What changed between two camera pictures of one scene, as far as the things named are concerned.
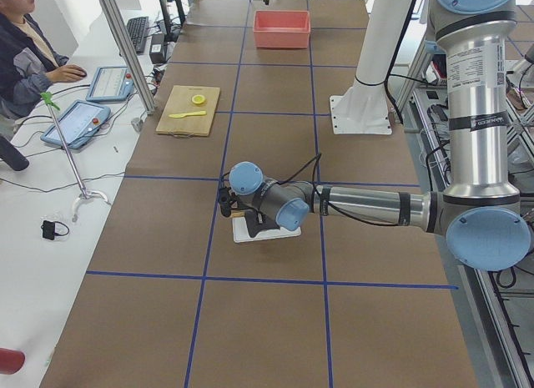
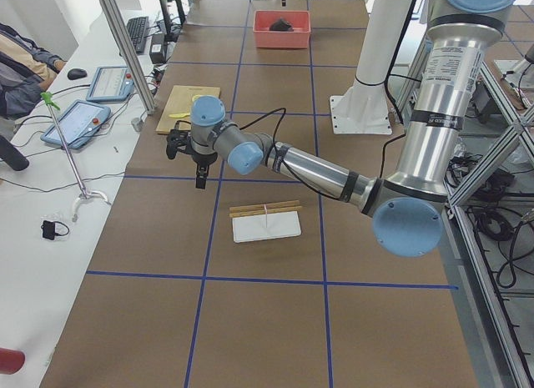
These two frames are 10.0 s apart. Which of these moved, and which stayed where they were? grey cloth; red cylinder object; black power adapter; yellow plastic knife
Moved: grey cloth
Stayed: black power adapter; yellow plastic knife; red cylinder object
